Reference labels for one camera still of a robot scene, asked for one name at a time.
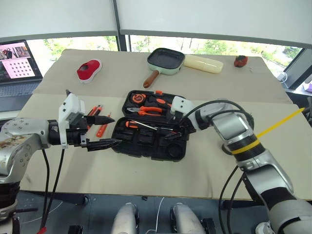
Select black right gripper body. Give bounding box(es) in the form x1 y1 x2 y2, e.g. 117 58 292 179
179 114 197 134

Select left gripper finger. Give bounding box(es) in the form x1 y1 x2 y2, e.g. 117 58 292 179
84 116 116 127
85 138 123 153

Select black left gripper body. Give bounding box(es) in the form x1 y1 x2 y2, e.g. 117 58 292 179
65 121 90 148

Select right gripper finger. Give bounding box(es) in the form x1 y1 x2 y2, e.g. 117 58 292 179
156 125 181 134
164 131 185 140

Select long orange black screwdriver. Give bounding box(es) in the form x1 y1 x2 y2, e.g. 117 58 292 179
125 120 173 133

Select black plastic tool case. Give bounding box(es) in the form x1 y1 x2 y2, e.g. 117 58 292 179
111 90 190 162

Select cream oblong plastic case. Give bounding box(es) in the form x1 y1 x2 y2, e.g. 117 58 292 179
182 54 224 74

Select slim orange tester screwdriver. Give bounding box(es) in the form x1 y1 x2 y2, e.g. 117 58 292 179
96 112 113 137

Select thick orange black screwdriver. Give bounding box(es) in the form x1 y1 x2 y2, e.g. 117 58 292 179
148 96 173 109

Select orange black tape measure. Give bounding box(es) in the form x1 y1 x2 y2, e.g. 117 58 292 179
132 93 147 105

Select beige table cover sheet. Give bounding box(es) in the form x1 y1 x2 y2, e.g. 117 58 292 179
19 93 312 202
32 48 293 105

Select red and white oval gadget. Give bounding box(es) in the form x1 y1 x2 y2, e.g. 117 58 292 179
76 58 103 85

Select black table leg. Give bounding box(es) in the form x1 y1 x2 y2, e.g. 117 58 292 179
21 191 89 206

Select silver left robot leg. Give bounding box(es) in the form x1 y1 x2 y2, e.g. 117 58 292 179
110 203 141 234

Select silver robot leg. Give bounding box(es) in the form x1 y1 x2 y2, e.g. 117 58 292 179
110 203 141 234
170 203 207 234

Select red strawberry toy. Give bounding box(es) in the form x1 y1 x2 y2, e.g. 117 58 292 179
234 55 249 68

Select silver right robot leg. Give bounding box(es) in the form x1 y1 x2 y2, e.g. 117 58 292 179
170 203 207 234

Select yellow zip tie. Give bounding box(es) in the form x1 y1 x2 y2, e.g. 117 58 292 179
231 107 306 156

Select open laptop computer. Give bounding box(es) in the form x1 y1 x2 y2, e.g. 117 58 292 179
0 39 44 113

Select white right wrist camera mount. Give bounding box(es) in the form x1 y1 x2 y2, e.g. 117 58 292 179
169 96 196 122

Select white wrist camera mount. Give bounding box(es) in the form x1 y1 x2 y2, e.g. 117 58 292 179
58 92 86 149
169 96 196 122

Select orange handled pliers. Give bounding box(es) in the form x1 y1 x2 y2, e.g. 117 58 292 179
126 106 163 118

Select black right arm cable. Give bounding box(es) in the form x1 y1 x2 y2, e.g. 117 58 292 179
217 165 247 234
180 99 255 128

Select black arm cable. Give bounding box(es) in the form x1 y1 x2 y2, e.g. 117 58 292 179
217 165 247 234
39 147 66 230
180 99 255 128

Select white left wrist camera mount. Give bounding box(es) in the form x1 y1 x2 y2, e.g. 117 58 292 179
58 92 86 149

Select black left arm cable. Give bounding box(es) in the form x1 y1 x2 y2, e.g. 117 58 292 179
39 147 66 230

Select green pan with brown handle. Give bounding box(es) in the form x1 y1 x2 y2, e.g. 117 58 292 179
142 47 186 89

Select thin white cable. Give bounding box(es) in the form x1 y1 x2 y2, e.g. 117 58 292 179
148 196 166 234

